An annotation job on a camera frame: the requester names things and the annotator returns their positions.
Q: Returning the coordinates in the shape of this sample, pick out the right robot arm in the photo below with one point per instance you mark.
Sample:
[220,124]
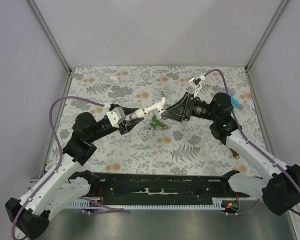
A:
[278,184]

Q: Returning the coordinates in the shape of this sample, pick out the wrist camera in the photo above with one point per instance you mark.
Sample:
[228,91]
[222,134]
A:
[197,83]
[116,116]

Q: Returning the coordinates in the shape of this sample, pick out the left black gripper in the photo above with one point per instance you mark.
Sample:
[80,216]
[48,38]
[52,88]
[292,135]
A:
[129,125]

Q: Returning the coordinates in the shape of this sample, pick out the white slotted cable duct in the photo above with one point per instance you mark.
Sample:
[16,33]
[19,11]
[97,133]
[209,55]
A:
[84,204]

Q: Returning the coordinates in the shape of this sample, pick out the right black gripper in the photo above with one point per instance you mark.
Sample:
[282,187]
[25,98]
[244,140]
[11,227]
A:
[182,109]

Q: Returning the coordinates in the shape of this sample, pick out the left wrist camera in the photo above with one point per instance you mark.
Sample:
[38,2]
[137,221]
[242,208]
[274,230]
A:
[116,116]

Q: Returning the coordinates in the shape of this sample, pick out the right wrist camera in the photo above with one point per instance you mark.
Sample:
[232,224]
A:
[197,83]

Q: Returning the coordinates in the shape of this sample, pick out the blue faucet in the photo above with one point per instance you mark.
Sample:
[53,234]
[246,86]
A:
[235,102]

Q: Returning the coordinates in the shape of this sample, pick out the white pipe elbow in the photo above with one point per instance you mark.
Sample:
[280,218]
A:
[114,79]

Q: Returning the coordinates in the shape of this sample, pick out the brown faucet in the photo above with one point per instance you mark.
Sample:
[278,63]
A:
[234,154]

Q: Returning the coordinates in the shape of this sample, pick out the green faucet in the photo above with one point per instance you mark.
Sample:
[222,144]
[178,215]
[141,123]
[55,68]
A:
[155,122]

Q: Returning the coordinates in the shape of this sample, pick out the white chrome faucet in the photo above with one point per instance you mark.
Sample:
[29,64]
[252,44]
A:
[158,107]

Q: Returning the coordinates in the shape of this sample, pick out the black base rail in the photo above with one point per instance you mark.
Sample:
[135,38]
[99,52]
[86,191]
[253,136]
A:
[119,188]

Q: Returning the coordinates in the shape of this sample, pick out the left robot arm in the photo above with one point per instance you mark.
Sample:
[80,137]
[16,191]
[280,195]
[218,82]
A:
[32,212]

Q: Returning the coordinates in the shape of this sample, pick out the floral table mat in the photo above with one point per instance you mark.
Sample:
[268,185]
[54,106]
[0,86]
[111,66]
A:
[186,148]

